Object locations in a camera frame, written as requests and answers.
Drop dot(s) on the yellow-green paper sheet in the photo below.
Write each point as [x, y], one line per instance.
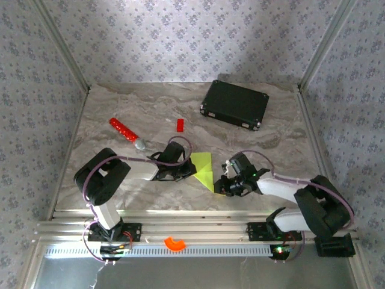
[203, 164]

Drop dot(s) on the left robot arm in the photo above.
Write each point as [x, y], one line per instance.
[102, 180]

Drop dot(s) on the grey metal sheet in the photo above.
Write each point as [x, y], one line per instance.
[195, 274]

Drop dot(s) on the red toy brick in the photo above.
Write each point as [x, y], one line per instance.
[180, 125]

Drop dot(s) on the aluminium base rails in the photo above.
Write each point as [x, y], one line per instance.
[195, 228]

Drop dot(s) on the red glitter toy microphone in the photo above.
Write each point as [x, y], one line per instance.
[126, 132]

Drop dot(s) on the orange curved plastic piece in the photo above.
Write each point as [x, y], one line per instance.
[174, 245]

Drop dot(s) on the green circuit board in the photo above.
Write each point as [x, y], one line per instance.
[281, 250]

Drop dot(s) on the black hard case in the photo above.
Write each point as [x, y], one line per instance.
[236, 103]

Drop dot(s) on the black connector board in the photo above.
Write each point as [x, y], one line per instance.
[112, 250]

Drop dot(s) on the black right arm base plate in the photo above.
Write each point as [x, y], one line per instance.
[255, 231]

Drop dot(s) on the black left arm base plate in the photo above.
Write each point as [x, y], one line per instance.
[132, 231]

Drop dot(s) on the aluminium side rail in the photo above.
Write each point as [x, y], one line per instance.
[68, 155]
[312, 120]

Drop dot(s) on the black plastic bracket box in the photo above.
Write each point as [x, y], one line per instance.
[334, 248]

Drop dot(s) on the aluminium frame post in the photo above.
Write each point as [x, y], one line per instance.
[325, 45]
[64, 51]

